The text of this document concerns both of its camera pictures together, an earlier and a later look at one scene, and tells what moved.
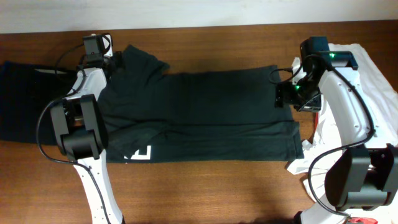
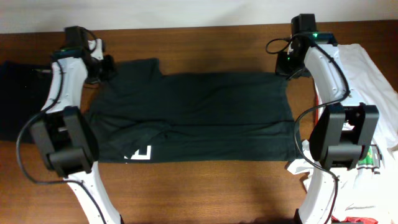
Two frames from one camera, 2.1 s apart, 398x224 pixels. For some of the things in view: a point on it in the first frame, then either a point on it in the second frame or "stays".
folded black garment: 27,95 stays
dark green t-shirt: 149,112 stays
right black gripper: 284,96 → 282,68
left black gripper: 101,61 stays
